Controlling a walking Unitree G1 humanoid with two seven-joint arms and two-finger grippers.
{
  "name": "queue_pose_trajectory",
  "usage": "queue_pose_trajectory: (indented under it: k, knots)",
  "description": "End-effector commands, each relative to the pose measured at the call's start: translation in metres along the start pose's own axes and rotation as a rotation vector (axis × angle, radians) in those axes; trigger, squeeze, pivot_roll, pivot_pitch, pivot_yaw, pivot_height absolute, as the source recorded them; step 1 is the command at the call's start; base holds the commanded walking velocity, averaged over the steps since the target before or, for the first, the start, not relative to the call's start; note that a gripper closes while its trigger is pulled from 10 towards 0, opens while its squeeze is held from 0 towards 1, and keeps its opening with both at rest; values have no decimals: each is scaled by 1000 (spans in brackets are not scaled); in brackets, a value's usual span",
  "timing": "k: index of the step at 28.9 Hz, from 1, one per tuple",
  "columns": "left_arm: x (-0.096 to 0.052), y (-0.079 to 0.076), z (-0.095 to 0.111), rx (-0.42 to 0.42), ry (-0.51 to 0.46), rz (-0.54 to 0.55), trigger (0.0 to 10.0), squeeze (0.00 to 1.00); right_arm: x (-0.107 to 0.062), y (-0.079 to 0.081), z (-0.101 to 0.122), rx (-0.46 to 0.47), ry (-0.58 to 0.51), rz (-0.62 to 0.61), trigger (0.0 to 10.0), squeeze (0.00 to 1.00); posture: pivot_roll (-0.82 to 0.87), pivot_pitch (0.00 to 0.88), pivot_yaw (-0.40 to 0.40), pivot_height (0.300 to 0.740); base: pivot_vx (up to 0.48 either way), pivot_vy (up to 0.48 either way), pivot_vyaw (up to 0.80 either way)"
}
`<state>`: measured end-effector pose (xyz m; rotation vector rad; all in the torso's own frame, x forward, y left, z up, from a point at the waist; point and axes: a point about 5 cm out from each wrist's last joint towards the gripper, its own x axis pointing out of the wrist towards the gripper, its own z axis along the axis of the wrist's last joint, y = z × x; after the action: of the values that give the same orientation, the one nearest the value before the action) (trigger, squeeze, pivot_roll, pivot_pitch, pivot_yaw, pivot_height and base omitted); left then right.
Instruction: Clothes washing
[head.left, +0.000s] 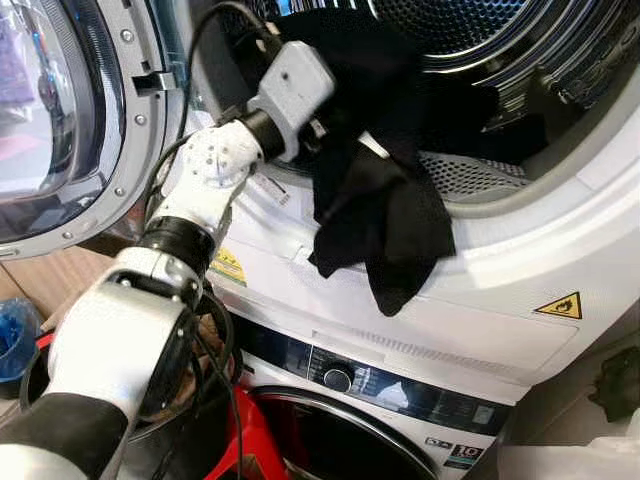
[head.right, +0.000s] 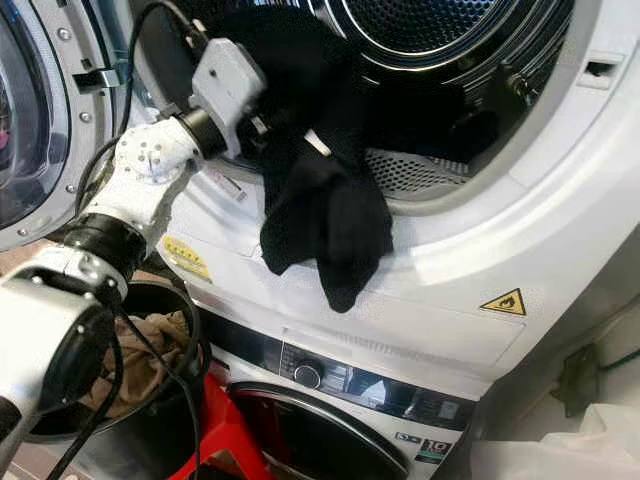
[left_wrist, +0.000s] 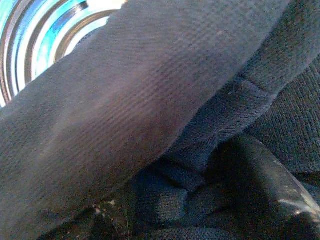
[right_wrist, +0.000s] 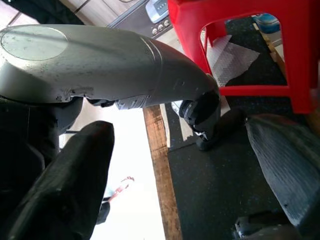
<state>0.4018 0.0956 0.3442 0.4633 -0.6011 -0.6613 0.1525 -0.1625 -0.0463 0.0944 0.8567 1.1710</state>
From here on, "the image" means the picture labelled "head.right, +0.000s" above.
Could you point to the black door latch hook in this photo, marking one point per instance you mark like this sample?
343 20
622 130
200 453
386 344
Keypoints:
105 80

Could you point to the brown garment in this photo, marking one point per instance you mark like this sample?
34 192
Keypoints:
150 350

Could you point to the yellow triangle warning sticker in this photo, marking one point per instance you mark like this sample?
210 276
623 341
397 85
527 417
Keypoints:
504 303

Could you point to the white barcode sticker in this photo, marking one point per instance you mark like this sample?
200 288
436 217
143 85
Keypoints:
227 186

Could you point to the yellow energy label sticker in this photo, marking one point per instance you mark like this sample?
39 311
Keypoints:
186 259

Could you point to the white front-load washing machine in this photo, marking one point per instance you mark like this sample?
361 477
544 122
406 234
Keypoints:
370 392

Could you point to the ten year warranty sticker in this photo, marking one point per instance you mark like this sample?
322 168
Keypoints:
433 450

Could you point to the black washer control knob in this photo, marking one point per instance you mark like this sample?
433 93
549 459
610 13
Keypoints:
307 375

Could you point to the round glass dryer door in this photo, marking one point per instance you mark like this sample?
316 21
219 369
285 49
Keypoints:
80 150

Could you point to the light wooden panel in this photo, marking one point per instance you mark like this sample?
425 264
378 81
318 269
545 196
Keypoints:
25 258

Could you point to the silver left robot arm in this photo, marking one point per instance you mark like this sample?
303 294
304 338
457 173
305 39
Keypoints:
50 340

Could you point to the black garment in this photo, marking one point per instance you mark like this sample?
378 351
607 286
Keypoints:
325 210

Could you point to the steel dryer drum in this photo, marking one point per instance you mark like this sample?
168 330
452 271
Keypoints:
510 60

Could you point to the white tumble dryer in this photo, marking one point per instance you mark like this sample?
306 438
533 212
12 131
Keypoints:
470 250

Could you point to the dark wall bracket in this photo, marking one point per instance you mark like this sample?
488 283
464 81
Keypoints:
577 380

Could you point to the black round laundry basket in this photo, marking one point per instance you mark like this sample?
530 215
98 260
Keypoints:
198 330

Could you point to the dark clothes pile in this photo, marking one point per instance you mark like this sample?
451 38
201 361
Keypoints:
430 120

